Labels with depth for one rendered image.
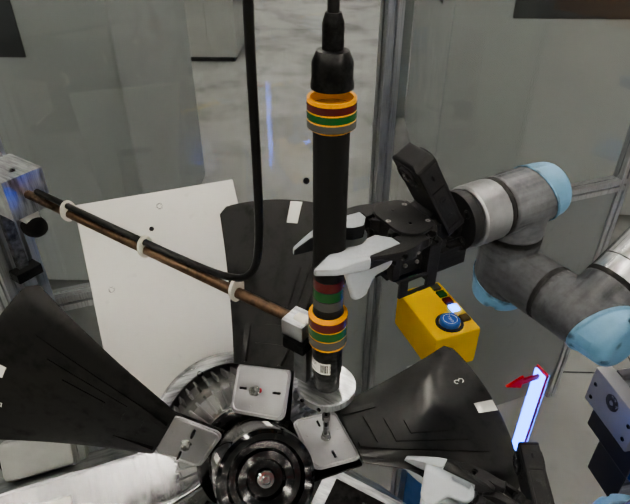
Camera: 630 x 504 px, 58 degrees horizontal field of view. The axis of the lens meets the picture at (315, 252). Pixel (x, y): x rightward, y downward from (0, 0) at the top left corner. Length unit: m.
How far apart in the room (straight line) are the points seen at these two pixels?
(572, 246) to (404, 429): 1.34
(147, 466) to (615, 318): 0.62
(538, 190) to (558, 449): 1.79
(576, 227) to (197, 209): 1.34
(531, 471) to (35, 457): 0.65
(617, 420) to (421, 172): 0.80
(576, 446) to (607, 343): 1.78
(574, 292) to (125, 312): 0.66
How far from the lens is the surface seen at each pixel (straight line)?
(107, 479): 0.87
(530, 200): 0.71
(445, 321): 1.13
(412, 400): 0.84
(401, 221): 0.60
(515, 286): 0.75
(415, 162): 0.57
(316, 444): 0.77
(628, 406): 1.22
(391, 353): 1.87
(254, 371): 0.76
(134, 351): 0.96
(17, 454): 0.91
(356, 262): 0.55
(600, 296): 0.72
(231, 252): 0.81
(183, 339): 0.96
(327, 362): 0.65
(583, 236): 2.05
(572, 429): 2.51
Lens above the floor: 1.82
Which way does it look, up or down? 35 degrees down
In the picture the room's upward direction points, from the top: straight up
